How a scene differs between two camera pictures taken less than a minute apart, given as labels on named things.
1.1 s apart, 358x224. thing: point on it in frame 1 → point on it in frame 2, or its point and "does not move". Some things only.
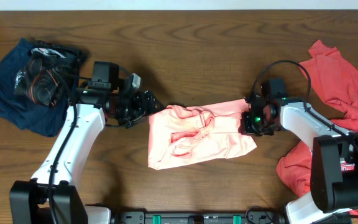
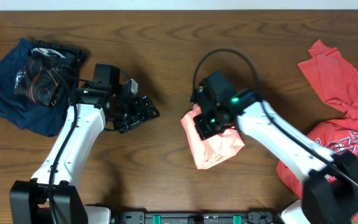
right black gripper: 247,127 → 206,131
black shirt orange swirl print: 50,72 does not move
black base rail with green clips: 259,216 does not move
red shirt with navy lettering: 342,86 does not move
